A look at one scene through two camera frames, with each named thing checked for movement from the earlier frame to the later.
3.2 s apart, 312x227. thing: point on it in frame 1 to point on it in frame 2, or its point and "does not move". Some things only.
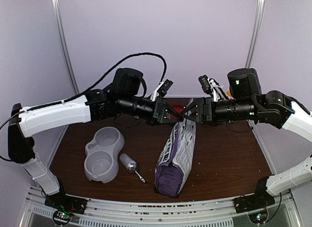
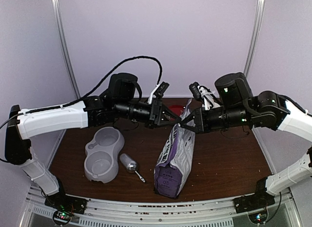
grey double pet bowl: (102, 163) does not move
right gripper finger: (195, 106) to (192, 115)
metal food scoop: (130, 165) does not move
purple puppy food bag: (172, 158) does not move
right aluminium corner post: (255, 30) does not move
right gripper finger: (195, 118) to (192, 128)
